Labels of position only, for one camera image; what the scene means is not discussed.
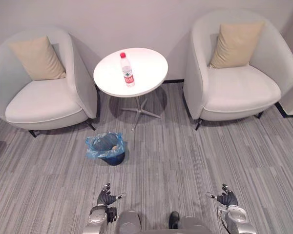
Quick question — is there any small black mesh bin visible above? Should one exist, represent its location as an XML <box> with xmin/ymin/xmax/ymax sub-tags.
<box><xmin>88</xmin><ymin>133</ymin><xmax>126</xmax><ymax>167</ymax></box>

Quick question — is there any clear water bottle red cap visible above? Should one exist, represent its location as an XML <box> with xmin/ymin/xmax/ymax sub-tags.
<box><xmin>120</xmin><ymin>52</ymin><xmax>136</xmax><ymax>88</ymax></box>

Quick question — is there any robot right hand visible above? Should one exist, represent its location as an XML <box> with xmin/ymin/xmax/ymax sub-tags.
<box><xmin>205</xmin><ymin>183</ymin><xmax>239</xmax><ymax>208</ymax></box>

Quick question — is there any round white tea table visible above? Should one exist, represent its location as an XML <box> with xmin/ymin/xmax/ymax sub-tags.
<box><xmin>93</xmin><ymin>47</ymin><xmax>168</xmax><ymax>133</ymax></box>

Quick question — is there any robot silver lower body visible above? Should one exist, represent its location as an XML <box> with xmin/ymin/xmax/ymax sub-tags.
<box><xmin>116</xmin><ymin>211</ymin><xmax>212</xmax><ymax>234</ymax></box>

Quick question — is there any beige square cushion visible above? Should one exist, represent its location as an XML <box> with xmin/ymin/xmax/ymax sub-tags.
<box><xmin>8</xmin><ymin>36</ymin><xmax>67</xmax><ymax>81</ymax></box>
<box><xmin>209</xmin><ymin>22</ymin><xmax>265</xmax><ymax>69</ymax></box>

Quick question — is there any light grey armchair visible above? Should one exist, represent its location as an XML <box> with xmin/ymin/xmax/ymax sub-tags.
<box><xmin>0</xmin><ymin>26</ymin><xmax>101</xmax><ymax>138</ymax></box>
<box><xmin>183</xmin><ymin>9</ymin><xmax>293</xmax><ymax>131</ymax></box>

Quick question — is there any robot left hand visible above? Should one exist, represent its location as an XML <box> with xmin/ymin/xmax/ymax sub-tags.
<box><xmin>97</xmin><ymin>182</ymin><xmax>127</xmax><ymax>208</ymax></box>

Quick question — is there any blue plastic bin bag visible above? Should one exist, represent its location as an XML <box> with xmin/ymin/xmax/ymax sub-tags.
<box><xmin>84</xmin><ymin>132</ymin><xmax>127</xmax><ymax>160</ymax></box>

